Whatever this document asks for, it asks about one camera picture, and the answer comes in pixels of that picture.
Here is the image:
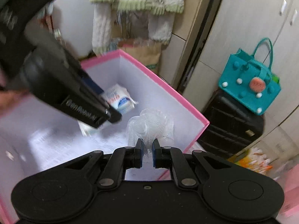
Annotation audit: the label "clear plastic bag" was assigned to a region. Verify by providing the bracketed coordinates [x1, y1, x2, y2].
[112, 9, 151, 41]

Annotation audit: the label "beige wardrobe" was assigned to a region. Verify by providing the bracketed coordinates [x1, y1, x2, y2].
[182, 0, 299, 180]

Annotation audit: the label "brown paper bag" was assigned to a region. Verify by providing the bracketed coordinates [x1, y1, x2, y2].
[112, 39, 162, 73]

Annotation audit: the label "orange yellow gift bag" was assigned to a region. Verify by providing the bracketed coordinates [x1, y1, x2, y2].
[228, 147, 274, 176]

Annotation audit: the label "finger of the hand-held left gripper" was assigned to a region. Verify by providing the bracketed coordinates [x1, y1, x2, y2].
[55, 42, 111, 110]
[35, 93, 122, 129]

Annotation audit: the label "cream fluffy pajama pants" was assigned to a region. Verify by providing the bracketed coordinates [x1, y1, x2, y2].
[92, 4, 176, 55]

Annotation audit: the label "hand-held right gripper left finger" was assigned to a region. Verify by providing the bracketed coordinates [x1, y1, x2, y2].
[63, 138, 145, 190]

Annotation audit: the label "cluttered wooden shelf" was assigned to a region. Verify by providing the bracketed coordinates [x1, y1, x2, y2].
[38, 3, 65, 47]

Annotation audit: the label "teal felt tote bag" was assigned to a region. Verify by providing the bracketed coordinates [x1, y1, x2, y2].
[218, 37, 282, 116]

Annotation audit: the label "black suitcase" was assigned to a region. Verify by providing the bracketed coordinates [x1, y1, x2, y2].
[197, 90, 265, 159]

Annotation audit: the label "pink storage box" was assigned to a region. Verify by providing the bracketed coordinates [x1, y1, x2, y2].
[0, 49, 210, 224]

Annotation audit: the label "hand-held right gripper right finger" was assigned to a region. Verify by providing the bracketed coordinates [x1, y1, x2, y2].
[152, 139, 233, 190]

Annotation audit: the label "person's left hand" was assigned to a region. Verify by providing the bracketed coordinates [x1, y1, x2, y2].
[0, 76, 28, 116]

